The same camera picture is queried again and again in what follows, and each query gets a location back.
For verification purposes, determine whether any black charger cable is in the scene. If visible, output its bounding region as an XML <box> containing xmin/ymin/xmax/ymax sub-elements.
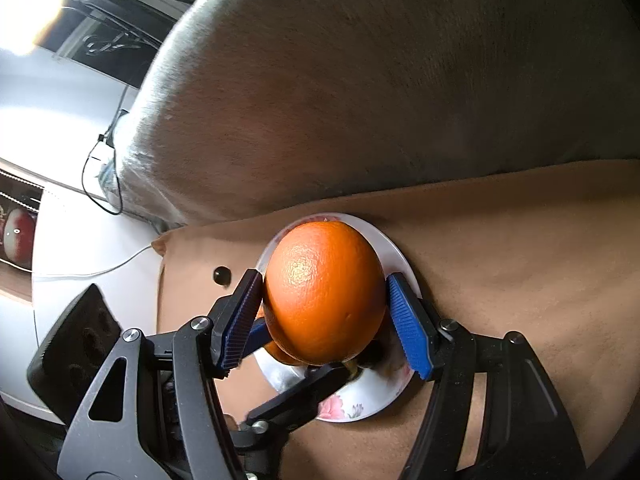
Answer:
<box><xmin>81</xmin><ymin>85</ymin><xmax>132</xmax><ymax>217</ymax></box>

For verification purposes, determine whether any bright lamp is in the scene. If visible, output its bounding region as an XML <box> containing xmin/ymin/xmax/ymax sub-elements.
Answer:
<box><xmin>0</xmin><ymin>0</ymin><xmax>66</xmax><ymax>56</ymax></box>

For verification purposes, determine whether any red apple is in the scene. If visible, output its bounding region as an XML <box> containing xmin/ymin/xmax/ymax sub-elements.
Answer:
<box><xmin>2</xmin><ymin>208</ymin><xmax>36</xmax><ymax>261</ymax></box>

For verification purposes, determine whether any round large orange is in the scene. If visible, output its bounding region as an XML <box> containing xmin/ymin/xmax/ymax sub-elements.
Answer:
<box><xmin>265</xmin><ymin>337</ymin><xmax>306</xmax><ymax>367</ymax></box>

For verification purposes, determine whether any white floral plate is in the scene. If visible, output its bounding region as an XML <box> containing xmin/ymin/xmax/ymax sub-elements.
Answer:
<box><xmin>254</xmin><ymin>212</ymin><xmax>423</xmax><ymax>424</ymax></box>

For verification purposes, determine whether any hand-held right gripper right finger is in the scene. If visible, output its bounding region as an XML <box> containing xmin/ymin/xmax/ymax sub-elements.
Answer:
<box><xmin>386</xmin><ymin>272</ymin><xmax>588</xmax><ymax>480</ymax></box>

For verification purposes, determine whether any tangled black cable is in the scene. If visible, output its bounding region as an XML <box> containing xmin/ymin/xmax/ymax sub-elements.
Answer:
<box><xmin>82</xmin><ymin>30</ymin><xmax>146</xmax><ymax>56</ymax></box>

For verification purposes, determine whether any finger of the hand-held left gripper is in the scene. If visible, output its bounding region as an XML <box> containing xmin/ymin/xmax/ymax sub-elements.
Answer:
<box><xmin>245</xmin><ymin>362</ymin><xmax>358</xmax><ymax>441</ymax></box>
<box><xmin>242</xmin><ymin>320</ymin><xmax>271</xmax><ymax>356</ymax></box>

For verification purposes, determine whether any white cable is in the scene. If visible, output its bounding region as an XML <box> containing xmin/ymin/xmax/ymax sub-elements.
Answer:
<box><xmin>32</xmin><ymin>242</ymin><xmax>153</xmax><ymax>281</ymax></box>

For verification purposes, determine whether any grey blanket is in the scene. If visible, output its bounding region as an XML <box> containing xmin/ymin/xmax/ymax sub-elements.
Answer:
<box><xmin>107</xmin><ymin>0</ymin><xmax>640</xmax><ymax>226</ymax></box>

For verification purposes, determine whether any oval large orange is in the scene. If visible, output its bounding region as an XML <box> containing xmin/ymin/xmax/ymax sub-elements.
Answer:
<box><xmin>262</xmin><ymin>220</ymin><xmax>387</xmax><ymax>366</ymax></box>

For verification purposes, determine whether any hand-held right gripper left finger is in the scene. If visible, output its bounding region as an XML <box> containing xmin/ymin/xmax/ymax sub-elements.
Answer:
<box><xmin>57</xmin><ymin>269</ymin><xmax>265</xmax><ymax>480</ymax></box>

